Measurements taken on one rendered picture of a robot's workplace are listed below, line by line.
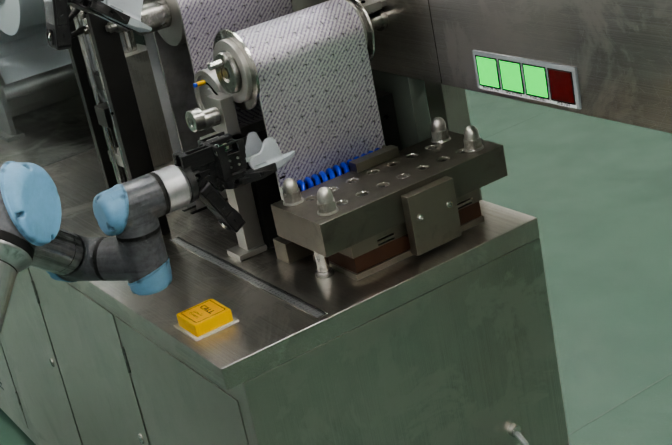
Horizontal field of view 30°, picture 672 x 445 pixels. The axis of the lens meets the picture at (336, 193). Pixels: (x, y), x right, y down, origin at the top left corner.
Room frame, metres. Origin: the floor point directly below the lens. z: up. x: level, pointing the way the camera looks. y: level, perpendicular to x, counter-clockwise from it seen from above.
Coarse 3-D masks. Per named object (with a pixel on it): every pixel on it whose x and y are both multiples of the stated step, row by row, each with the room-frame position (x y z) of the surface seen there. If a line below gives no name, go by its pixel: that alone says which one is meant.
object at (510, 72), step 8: (504, 64) 2.01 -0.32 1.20; (512, 64) 1.99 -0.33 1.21; (504, 72) 2.01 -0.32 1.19; (512, 72) 1.99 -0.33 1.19; (504, 80) 2.01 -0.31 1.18; (512, 80) 1.99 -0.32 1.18; (520, 80) 1.98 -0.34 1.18; (504, 88) 2.01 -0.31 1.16; (512, 88) 2.00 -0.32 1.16; (520, 88) 1.98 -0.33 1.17
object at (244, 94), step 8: (360, 16) 2.23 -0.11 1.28; (224, 40) 2.14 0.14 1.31; (216, 48) 2.17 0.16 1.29; (224, 48) 2.14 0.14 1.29; (232, 48) 2.12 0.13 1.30; (240, 56) 2.11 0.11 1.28; (240, 64) 2.10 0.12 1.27; (240, 72) 2.11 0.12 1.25; (248, 72) 2.10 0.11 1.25; (248, 80) 2.10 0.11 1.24; (248, 88) 2.10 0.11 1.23; (240, 96) 2.13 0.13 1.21; (248, 96) 2.11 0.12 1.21
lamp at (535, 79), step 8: (528, 72) 1.96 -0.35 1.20; (536, 72) 1.94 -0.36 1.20; (544, 72) 1.92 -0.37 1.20; (528, 80) 1.96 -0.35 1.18; (536, 80) 1.94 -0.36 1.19; (544, 80) 1.92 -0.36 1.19; (528, 88) 1.96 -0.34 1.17; (536, 88) 1.94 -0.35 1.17; (544, 88) 1.93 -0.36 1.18; (544, 96) 1.93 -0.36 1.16
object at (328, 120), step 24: (336, 72) 2.18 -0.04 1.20; (360, 72) 2.20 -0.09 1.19; (288, 96) 2.12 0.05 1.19; (312, 96) 2.15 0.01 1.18; (336, 96) 2.17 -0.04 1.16; (360, 96) 2.20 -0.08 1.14; (264, 120) 2.10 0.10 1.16; (288, 120) 2.12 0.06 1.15; (312, 120) 2.14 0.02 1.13; (336, 120) 2.17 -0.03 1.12; (360, 120) 2.19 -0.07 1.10; (288, 144) 2.11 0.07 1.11; (312, 144) 2.14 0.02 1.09; (336, 144) 2.16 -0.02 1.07; (360, 144) 2.19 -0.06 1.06; (384, 144) 2.21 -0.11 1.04; (288, 168) 2.11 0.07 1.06; (312, 168) 2.13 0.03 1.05
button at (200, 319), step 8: (200, 304) 1.92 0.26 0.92; (208, 304) 1.92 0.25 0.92; (216, 304) 1.91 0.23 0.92; (184, 312) 1.90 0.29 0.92; (192, 312) 1.90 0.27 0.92; (200, 312) 1.89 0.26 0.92; (208, 312) 1.88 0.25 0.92; (216, 312) 1.88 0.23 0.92; (224, 312) 1.88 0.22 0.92; (184, 320) 1.88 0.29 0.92; (192, 320) 1.87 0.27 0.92; (200, 320) 1.86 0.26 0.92; (208, 320) 1.86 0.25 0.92; (216, 320) 1.87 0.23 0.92; (224, 320) 1.87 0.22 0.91; (232, 320) 1.88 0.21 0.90; (184, 328) 1.89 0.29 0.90; (192, 328) 1.86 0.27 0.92; (200, 328) 1.85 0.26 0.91; (208, 328) 1.86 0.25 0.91
